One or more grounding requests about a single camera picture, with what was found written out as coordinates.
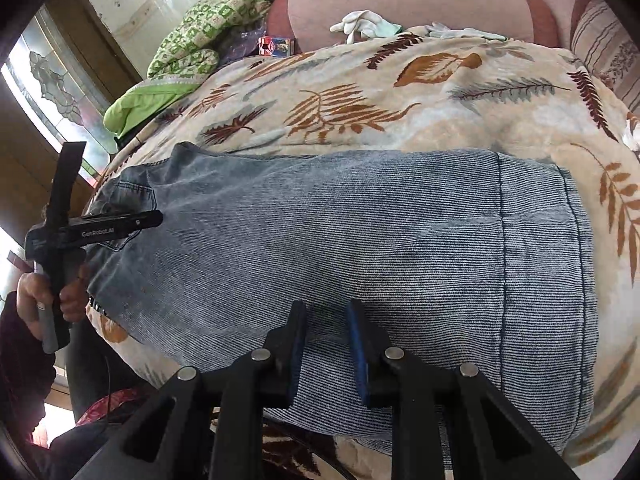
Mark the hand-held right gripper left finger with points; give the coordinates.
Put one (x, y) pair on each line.
(297, 355)

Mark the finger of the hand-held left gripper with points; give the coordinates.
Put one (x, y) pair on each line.
(145, 221)

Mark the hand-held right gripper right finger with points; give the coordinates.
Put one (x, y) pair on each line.
(357, 350)

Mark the blue denim pants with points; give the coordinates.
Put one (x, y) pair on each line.
(350, 235)

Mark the person's left forearm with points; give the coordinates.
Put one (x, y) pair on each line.
(22, 375)

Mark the person's left hand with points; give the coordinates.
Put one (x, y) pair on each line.
(27, 300)

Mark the dark cloth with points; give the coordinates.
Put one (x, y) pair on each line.
(130, 132)

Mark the stained glass window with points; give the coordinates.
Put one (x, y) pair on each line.
(50, 85)

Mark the red floral cloth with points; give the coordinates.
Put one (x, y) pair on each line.
(112, 402)

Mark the green patterned quilt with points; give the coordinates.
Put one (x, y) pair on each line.
(200, 30)

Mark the purple plastic bag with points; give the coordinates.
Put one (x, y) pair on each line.
(240, 42)

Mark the small red box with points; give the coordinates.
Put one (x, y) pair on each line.
(275, 46)

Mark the leaf printed blanket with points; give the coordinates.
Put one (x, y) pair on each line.
(350, 105)

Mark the white glove with teal cuff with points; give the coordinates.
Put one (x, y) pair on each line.
(360, 22)

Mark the pink sofa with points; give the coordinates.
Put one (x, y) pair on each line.
(400, 5)

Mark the white crumpled tissue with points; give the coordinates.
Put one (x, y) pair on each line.
(632, 130)

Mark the striped pillow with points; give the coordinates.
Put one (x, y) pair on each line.
(610, 45)

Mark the wooden door frame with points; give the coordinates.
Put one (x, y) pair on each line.
(97, 30)

